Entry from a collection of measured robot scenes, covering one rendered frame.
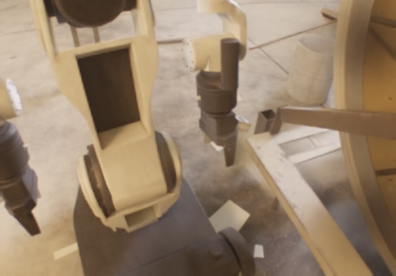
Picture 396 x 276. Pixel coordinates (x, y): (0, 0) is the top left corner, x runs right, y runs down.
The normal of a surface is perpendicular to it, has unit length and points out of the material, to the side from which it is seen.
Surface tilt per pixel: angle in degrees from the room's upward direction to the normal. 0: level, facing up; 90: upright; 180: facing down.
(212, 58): 79
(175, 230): 0
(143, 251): 0
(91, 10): 90
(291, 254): 0
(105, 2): 90
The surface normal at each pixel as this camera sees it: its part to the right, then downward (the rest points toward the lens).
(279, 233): 0.04, -0.73
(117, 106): 0.44, 0.48
